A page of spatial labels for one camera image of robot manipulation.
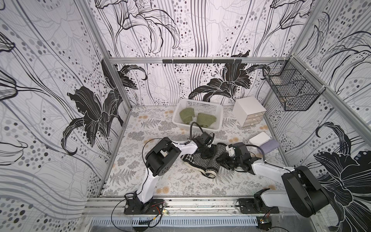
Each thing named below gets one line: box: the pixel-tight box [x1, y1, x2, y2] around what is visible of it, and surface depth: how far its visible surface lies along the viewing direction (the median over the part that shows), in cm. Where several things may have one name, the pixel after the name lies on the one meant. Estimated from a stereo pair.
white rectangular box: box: [248, 131, 271, 146], surface depth 97 cm
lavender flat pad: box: [259, 139, 280, 155], surface depth 95 cm
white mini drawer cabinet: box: [232, 96, 267, 128], surface depth 103 cm
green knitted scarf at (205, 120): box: [196, 112, 217, 128], surface depth 103 cm
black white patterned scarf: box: [180, 142, 227, 179], surface depth 86 cm
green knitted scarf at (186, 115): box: [179, 107, 195, 125], surface depth 106 cm
